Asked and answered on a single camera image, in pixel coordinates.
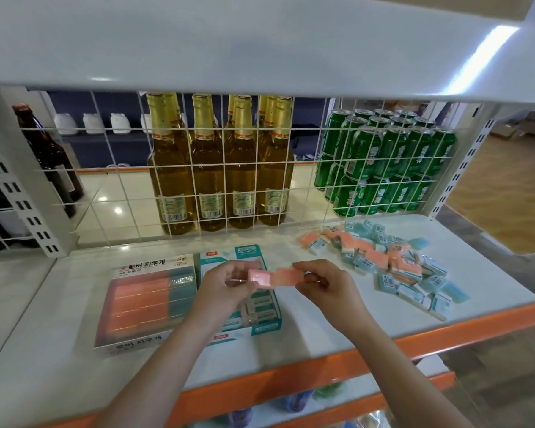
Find person's right hand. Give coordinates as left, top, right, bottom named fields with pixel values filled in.
left=292, top=259, right=376, bottom=337

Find person's left hand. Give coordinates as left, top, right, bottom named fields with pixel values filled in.
left=191, top=260, right=262, bottom=328

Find pink eraser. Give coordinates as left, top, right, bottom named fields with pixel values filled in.
left=248, top=268, right=276, bottom=290
left=274, top=267, right=306, bottom=291

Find person's right forearm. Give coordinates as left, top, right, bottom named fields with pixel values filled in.
left=338, top=314, right=475, bottom=428

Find person's left forearm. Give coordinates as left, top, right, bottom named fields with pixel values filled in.
left=91, top=314, right=235, bottom=428

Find row of erasers in box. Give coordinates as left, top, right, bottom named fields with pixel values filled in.
left=221, top=289, right=277, bottom=331

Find open teal eraser box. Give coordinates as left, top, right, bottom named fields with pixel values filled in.
left=198, top=244, right=283, bottom=347

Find pile of pink and teal erasers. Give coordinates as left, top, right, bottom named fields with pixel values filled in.
left=298, top=218, right=470, bottom=321

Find sealed pink and teal eraser box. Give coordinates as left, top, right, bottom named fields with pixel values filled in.
left=93, top=254, right=198, bottom=357

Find green packet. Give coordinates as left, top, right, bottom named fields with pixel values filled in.
left=313, top=381, right=345, bottom=401

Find group of golden beer bottles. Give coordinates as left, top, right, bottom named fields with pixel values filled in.
left=145, top=92, right=295, bottom=237

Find stack of green drink cans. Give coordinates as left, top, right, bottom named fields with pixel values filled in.
left=313, top=108, right=457, bottom=218

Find white perforated shelf upright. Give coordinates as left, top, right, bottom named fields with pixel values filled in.
left=428, top=104, right=502, bottom=221
left=0, top=86, right=78, bottom=259

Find dark brown glass bottle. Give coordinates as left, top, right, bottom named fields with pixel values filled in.
left=12, top=103, right=84, bottom=219

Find white upper shelf board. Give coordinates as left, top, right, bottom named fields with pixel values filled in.
left=0, top=0, right=535, bottom=106

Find cardboard boxes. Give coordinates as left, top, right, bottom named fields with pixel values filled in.
left=490, top=107, right=535, bottom=143

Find white wire mesh panel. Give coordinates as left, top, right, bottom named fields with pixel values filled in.
left=38, top=90, right=484, bottom=251

